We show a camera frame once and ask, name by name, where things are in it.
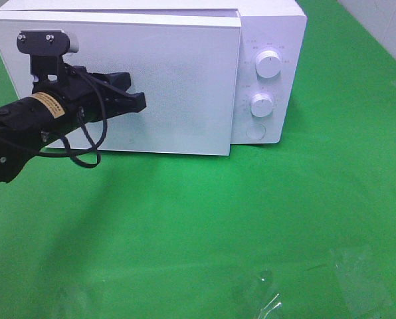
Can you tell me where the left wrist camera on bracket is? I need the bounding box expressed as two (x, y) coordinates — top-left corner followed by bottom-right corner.
(17, 30), (79, 85)

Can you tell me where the clear tape patch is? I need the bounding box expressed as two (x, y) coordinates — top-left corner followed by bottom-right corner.
(232, 268), (284, 318)
(330, 245), (393, 318)

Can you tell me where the white microwave knob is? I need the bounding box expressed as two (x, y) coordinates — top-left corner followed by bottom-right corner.
(255, 49), (282, 78)
(250, 93), (274, 118)

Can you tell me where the round microwave door button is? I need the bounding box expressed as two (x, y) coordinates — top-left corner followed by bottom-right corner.
(246, 124), (266, 140)

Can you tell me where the white microwave door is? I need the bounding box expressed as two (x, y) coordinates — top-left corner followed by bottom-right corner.
(0, 9), (241, 156)

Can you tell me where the black left camera cable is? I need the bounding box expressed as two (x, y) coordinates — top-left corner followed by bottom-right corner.
(37, 71), (109, 169)

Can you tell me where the clear tape patch right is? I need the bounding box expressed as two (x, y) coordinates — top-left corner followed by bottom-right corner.
(330, 245), (393, 318)

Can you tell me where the white microwave oven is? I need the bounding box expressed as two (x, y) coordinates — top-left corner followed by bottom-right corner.
(0, 1), (307, 148)

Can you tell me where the clear tape patch front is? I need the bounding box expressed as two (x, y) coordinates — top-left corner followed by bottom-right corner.
(232, 268), (284, 318)

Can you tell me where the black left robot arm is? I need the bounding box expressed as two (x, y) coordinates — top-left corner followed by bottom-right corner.
(0, 64), (146, 183)

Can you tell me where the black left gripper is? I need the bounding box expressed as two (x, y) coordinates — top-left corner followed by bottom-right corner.
(31, 64), (146, 122)

